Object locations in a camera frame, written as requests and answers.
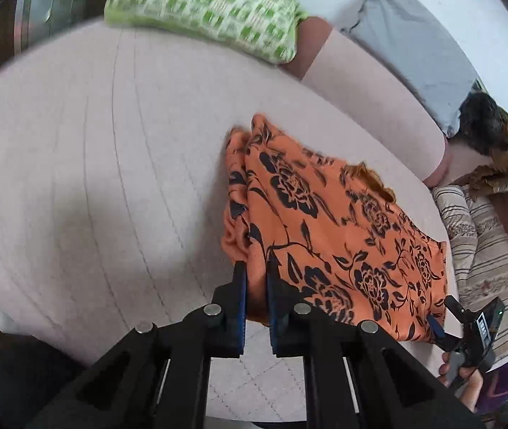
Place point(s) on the right hand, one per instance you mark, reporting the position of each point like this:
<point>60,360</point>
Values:
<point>473,382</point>

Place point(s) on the striped floral cushion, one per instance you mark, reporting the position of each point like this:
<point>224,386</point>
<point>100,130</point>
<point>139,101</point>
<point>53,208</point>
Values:
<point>487,277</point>

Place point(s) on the black fur garment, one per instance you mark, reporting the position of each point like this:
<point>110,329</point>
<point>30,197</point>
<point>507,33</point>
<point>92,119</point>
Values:
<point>482,123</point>

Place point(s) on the small striped bolster pillow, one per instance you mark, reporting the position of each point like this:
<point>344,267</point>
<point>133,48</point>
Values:
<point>461,231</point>

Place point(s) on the green white checkered pillow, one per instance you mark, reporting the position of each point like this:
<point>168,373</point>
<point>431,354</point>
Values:
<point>267,29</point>

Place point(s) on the grey pillow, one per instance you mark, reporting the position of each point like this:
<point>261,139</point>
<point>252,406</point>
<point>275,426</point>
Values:
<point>412,43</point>

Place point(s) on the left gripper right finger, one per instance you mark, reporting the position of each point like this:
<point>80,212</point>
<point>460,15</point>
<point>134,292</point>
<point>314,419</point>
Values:
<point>356,376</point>

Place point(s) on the pink sofa back cushion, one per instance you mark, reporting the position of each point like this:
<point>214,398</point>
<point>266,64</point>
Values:
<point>351,79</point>

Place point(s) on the orange floral blouse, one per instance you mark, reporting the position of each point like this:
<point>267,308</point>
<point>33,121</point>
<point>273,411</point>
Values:
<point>330,230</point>

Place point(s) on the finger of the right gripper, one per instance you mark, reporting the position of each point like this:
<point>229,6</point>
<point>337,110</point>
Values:
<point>455,308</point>
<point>436,329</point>

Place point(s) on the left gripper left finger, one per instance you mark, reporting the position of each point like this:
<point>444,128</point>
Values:
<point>156,376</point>

